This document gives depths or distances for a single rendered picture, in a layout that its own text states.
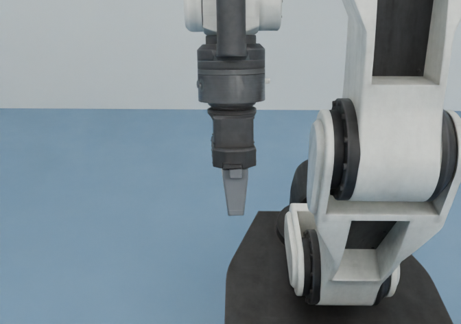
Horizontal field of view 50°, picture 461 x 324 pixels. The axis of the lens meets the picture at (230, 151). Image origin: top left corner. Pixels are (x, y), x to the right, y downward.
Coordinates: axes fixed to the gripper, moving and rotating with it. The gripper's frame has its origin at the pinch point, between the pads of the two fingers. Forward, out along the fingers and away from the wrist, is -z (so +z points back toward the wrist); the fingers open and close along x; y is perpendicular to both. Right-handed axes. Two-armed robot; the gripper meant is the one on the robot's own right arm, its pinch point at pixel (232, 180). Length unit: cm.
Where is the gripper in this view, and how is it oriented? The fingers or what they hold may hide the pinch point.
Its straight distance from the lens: 67.0
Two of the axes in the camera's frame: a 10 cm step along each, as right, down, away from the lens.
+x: 0.5, 2.0, -9.8
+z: -0.2, -9.8, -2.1
